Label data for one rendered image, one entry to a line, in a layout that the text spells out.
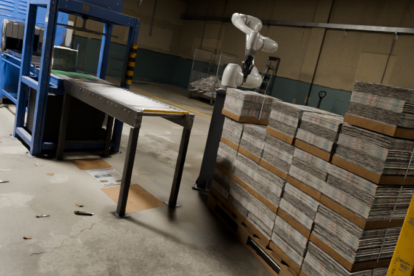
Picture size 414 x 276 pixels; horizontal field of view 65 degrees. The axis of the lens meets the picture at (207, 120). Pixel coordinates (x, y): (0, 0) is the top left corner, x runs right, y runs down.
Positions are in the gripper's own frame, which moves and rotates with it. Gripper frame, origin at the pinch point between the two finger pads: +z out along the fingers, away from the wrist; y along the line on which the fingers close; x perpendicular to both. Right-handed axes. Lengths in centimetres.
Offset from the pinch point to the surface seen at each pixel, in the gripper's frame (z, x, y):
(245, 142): 47, -48, -18
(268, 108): 19.0, -37.9, 3.4
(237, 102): 19.4, -29.2, -21.0
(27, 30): -1, 153, -177
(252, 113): 24.9, -37.3, -10.0
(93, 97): 41, 37, -120
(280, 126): 25, -82, -18
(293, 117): 17, -92, -18
